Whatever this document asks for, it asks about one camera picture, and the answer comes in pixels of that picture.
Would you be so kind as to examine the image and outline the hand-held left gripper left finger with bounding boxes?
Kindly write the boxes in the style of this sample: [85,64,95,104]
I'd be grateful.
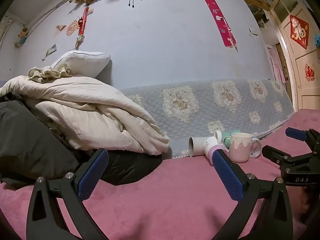
[26,148,109,240]

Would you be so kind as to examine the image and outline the torn paper card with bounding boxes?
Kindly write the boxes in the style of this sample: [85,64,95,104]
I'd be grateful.
[54,24,67,37]

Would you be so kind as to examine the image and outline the white mug with pink drip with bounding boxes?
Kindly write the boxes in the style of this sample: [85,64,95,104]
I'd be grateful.
[228,133,263,163]

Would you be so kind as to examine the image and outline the red diamond door poster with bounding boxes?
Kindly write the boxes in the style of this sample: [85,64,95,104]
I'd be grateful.
[289,14,309,50]

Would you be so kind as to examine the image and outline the red paper cutting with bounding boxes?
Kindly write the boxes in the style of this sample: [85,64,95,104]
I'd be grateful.
[304,63,316,82]

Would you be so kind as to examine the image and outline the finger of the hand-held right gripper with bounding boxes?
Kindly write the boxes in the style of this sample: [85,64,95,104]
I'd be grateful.
[285,127,320,155]
[262,145,314,167]

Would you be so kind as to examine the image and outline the red hanging ornament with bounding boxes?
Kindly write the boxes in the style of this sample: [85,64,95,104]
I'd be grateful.
[75,6,91,50]

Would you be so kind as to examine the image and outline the red wall banner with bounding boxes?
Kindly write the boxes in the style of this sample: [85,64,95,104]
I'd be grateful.
[196,0,238,48]

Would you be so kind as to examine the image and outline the black padded jacket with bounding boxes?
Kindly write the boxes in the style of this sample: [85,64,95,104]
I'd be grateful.
[91,149,163,186]

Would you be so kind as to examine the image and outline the cream ruffled cloth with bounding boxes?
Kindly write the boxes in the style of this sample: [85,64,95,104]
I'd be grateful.
[27,64,76,83]

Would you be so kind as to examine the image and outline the white pillow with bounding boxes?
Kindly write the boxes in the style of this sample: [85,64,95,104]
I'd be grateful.
[50,50,111,79]

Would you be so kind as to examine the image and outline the floral quilted wall cloth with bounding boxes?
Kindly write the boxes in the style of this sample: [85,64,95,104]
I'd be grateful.
[120,78,295,159]

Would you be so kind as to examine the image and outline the curled paper picture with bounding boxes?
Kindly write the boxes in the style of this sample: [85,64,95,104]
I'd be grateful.
[42,43,58,61]

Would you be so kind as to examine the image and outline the cream quilt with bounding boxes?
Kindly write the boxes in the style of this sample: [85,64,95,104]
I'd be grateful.
[0,76,171,155]

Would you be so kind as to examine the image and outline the stuffed toy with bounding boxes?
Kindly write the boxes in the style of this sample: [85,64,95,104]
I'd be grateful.
[14,26,29,49]

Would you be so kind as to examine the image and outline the pink wall poster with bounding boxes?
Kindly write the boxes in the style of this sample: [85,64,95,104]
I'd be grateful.
[267,45,286,83]

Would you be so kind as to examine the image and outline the cream wooden door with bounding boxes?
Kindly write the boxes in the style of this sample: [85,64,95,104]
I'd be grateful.
[268,0,320,112]

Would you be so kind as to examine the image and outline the white cup with lilac base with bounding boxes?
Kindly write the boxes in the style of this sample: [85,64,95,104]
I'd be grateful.
[188,130,229,167]

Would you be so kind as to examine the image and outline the dark grey cloth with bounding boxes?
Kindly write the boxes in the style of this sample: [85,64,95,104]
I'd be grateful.
[0,92,82,188]

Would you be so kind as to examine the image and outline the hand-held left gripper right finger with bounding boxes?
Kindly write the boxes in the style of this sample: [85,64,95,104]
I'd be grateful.
[212,149,294,240]

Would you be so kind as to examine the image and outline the green cup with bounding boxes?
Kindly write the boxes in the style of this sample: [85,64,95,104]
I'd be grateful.
[222,129,241,149]

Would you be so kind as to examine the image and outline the round paper card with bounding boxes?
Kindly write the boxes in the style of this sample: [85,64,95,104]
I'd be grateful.
[66,20,80,37]

